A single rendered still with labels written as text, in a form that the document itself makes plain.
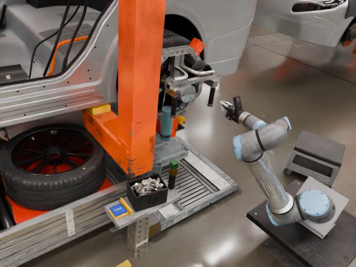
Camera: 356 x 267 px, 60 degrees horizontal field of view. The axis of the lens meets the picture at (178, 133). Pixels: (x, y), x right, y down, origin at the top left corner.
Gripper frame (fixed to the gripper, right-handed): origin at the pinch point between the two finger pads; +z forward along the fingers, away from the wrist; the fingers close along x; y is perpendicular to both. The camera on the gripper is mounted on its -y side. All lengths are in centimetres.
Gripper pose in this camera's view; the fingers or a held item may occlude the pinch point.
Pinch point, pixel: (221, 101)
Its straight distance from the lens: 219.3
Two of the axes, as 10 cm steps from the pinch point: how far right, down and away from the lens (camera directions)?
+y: -1.1, 8.3, 5.5
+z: -6.1, -4.9, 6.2
